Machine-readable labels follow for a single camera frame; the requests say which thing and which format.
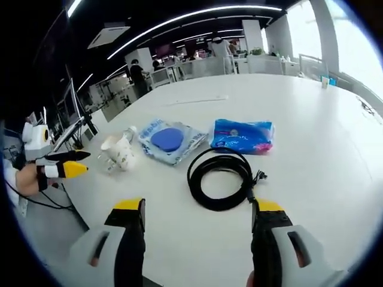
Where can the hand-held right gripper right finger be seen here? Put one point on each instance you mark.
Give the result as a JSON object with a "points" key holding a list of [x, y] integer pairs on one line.
{"points": [[266, 245]]}

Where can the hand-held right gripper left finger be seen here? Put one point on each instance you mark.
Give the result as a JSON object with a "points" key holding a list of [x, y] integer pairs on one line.
{"points": [[128, 248]]}

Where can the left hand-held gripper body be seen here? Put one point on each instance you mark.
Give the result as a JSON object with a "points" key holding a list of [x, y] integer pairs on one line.
{"points": [[36, 143]]}

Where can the floral paper cup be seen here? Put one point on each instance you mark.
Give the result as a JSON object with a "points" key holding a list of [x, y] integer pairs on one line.
{"points": [[121, 152]]}

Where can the clear plastic water bottle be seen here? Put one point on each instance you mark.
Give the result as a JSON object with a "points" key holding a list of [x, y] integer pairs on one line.
{"points": [[132, 129]]}

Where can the clear bag with blue pad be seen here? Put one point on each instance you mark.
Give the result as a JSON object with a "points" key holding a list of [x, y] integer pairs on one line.
{"points": [[166, 140]]}

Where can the blue tissue pack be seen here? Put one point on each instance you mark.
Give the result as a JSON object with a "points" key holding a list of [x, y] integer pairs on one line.
{"points": [[242, 136]]}

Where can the person's right hand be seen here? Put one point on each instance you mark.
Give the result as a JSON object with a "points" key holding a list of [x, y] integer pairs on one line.
{"points": [[250, 279]]}

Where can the person's left hand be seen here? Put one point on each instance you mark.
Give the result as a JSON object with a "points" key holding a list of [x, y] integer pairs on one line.
{"points": [[27, 180]]}

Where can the white standing desk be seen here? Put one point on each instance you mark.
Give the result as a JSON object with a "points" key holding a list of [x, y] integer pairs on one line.
{"points": [[67, 134]]}

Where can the monitor on stand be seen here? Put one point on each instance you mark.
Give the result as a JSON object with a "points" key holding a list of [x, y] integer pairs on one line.
{"points": [[70, 104]]}

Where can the white cabinet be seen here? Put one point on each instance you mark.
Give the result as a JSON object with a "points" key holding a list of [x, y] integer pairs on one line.
{"points": [[112, 113]]}

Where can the white table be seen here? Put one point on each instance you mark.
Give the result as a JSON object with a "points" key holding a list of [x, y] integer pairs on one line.
{"points": [[299, 134]]}

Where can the white square pillar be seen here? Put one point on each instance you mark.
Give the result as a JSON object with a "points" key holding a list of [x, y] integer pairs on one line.
{"points": [[140, 58]]}

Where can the small white mesh partition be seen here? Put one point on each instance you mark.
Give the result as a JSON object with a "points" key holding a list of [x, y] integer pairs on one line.
{"points": [[163, 77]]}

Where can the ceiling air conditioner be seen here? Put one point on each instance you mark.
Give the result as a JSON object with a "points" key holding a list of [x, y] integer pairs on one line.
{"points": [[109, 37]]}

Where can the wide white mesh partition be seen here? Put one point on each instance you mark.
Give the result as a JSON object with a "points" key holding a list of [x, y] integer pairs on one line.
{"points": [[208, 67]]}

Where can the small paper cup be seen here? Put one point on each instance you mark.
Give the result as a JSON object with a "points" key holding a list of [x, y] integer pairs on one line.
{"points": [[325, 82]]}

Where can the long ceiling light strip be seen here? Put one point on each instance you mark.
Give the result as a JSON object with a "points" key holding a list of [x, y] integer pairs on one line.
{"points": [[179, 22]]}

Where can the small blue box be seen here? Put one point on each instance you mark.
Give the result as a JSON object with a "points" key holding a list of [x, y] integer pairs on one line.
{"points": [[332, 80]]}

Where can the potted plant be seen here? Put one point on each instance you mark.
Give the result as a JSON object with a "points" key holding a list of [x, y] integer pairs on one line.
{"points": [[257, 51]]}

